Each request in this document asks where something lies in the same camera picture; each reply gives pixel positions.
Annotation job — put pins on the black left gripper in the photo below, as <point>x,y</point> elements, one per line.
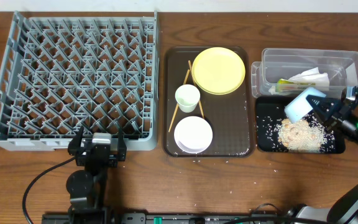
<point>95,158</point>

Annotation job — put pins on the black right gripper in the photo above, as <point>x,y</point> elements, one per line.
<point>335,109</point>

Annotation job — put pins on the light blue bowl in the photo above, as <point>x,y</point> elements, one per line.
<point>299,107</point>

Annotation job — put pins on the white napkin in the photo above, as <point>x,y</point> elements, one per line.
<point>312,77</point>

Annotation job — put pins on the rice and food scraps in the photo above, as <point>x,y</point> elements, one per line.
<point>305,135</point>

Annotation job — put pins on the green snack wrapper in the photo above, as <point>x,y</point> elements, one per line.
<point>284,85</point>

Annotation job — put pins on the white pink bowl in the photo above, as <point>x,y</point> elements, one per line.
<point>193,134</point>

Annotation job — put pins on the pale green cup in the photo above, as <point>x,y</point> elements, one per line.
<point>187,97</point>

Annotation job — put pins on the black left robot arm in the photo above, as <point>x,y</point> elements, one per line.
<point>87,187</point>

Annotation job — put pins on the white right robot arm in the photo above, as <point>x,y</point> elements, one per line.
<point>345,209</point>

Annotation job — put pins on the clear plastic waste bin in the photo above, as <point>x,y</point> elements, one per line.
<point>279,63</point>

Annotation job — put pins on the black waste tray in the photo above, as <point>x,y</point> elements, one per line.
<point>269,116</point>

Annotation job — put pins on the grey plastic dish rack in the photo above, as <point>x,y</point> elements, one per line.
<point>61,75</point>

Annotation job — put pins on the dark brown serving tray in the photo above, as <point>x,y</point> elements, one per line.
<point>231,116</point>

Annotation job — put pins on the yellow round plate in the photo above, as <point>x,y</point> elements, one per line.
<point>218,70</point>

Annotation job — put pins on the wooden chopstick right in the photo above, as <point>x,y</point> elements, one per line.
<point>195,84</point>

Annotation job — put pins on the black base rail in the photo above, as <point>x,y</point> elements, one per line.
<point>141,218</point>

